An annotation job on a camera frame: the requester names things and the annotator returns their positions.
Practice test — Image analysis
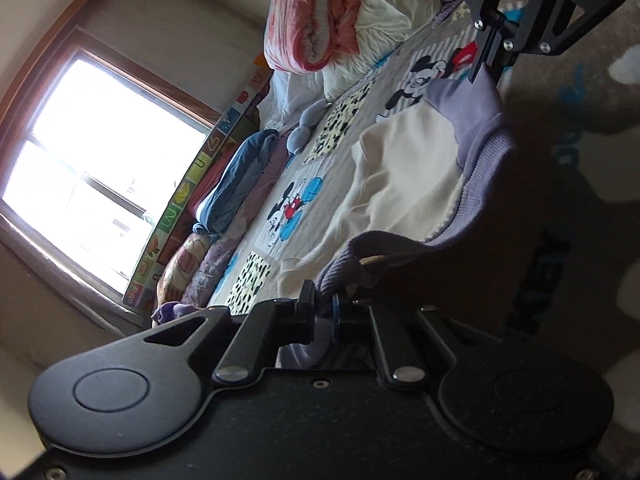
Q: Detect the red folded cloth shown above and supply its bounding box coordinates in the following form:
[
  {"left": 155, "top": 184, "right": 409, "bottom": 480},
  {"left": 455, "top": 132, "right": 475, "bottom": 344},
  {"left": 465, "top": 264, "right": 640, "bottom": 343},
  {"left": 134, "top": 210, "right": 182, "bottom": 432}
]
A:
[{"left": 186, "top": 157, "right": 236, "bottom": 216}]

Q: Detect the colourful alphabet foam mat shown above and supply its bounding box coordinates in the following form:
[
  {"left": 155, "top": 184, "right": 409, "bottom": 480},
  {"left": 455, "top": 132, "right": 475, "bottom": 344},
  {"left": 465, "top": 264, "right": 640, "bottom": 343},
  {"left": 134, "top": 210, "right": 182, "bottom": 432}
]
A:
[{"left": 122, "top": 52, "right": 273, "bottom": 311}]

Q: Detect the cream floral quilt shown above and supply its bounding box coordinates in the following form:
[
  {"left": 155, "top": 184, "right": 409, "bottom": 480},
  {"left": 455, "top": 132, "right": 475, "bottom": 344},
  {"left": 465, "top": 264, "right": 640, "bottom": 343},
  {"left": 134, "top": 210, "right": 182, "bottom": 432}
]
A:
[{"left": 156, "top": 232, "right": 213, "bottom": 311}]

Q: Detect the pink and white rolled quilt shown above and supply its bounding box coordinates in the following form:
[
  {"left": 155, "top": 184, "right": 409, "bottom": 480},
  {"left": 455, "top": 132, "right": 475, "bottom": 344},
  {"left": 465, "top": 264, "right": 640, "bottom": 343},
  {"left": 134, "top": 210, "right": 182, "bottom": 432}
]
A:
[{"left": 264, "top": 0, "right": 381, "bottom": 73}]

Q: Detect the grey plush toy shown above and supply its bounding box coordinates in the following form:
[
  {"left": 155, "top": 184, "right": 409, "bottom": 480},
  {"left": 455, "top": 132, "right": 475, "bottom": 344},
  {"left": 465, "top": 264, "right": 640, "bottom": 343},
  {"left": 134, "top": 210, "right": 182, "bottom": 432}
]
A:
[{"left": 285, "top": 100, "right": 333, "bottom": 156}]

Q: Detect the purple and cream sweatshirt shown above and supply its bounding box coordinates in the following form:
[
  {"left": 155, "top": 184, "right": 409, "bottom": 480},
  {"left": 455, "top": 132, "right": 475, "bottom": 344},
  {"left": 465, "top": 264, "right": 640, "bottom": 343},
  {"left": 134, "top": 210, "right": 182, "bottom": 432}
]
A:
[{"left": 275, "top": 76, "right": 521, "bottom": 368}]

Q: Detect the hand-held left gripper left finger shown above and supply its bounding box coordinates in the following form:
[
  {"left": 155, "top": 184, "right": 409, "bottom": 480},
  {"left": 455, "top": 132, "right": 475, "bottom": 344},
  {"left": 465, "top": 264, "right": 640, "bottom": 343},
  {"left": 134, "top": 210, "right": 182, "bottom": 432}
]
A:
[{"left": 142, "top": 280, "right": 331, "bottom": 391}]

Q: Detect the white duvet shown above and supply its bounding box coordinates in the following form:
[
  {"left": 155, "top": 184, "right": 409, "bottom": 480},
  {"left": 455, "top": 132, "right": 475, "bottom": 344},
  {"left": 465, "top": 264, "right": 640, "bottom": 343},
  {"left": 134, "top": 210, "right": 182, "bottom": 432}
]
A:
[{"left": 257, "top": 0, "right": 453, "bottom": 128}]

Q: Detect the mauve fluffy blanket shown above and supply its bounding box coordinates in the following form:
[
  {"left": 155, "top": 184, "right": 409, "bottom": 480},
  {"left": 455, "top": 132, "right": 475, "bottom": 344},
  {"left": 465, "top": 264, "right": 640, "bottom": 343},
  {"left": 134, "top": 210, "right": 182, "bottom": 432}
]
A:
[{"left": 180, "top": 132, "right": 298, "bottom": 308}]

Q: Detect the blue folded blanket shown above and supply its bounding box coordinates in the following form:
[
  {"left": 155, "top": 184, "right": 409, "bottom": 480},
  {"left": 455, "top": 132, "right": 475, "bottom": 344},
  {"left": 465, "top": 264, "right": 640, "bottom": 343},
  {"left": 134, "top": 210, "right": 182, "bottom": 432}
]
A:
[{"left": 192, "top": 129, "right": 281, "bottom": 236}]

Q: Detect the cartoon mouse printed bedsheet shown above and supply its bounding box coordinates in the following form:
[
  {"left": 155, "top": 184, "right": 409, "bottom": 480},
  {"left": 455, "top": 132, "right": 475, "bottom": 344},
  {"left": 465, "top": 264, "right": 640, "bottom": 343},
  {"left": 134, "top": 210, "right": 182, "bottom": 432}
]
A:
[{"left": 207, "top": 0, "right": 640, "bottom": 411}]

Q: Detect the wooden framed window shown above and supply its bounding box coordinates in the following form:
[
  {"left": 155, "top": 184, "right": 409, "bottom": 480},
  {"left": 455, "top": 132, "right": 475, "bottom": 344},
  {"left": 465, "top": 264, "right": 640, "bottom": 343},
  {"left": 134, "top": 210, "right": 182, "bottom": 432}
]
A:
[{"left": 0, "top": 27, "right": 226, "bottom": 306}]

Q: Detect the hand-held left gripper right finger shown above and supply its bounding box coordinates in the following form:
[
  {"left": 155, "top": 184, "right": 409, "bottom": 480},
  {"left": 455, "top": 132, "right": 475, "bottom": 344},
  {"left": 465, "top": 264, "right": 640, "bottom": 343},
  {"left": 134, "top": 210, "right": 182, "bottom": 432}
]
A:
[{"left": 330, "top": 294, "right": 501, "bottom": 392}]

